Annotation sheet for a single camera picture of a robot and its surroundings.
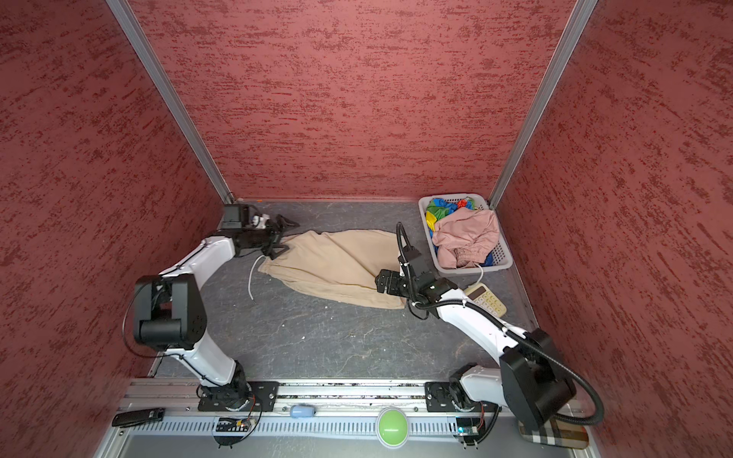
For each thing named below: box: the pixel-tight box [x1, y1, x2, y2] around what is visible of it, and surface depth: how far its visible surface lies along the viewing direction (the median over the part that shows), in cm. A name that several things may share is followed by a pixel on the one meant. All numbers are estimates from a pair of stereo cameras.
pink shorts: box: [432, 208, 500, 270], surface depth 99 cm
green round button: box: [375, 406, 410, 450], surface depth 70 cm
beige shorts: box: [257, 229, 408, 309], surface depth 99 cm
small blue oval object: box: [290, 404, 315, 419], surface depth 72 cm
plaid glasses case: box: [518, 418, 590, 450], surface depth 68 cm
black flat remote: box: [111, 407, 166, 427], surface depth 71 cm
